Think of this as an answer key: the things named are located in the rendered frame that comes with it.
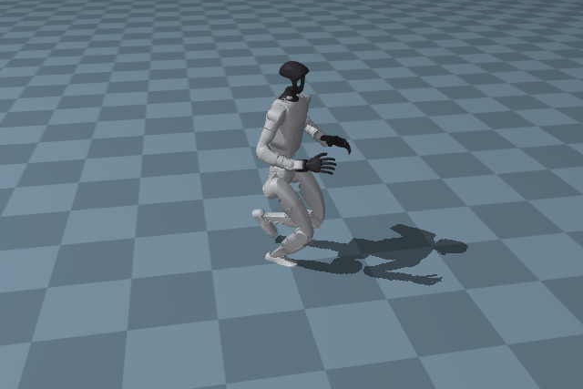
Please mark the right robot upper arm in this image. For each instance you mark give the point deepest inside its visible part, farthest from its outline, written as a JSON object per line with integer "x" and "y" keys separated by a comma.
{"x": 274, "y": 118}

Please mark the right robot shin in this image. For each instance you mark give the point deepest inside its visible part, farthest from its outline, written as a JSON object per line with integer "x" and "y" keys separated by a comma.
{"x": 293, "y": 243}

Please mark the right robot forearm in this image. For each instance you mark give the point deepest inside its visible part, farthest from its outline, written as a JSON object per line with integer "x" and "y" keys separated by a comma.
{"x": 275, "y": 159}

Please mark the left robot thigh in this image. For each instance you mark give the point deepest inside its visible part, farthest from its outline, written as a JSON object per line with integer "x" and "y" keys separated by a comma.
{"x": 311, "y": 192}

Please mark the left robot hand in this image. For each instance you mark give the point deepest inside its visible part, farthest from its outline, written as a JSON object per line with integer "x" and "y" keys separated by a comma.
{"x": 335, "y": 140}

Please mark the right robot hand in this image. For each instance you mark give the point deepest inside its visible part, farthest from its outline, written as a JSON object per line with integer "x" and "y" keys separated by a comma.
{"x": 316, "y": 164}

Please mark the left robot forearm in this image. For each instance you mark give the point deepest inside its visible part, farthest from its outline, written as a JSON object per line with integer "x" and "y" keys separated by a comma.
{"x": 315, "y": 132}

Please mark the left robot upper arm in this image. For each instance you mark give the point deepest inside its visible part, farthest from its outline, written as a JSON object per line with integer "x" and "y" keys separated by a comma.
{"x": 308, "y": 102}

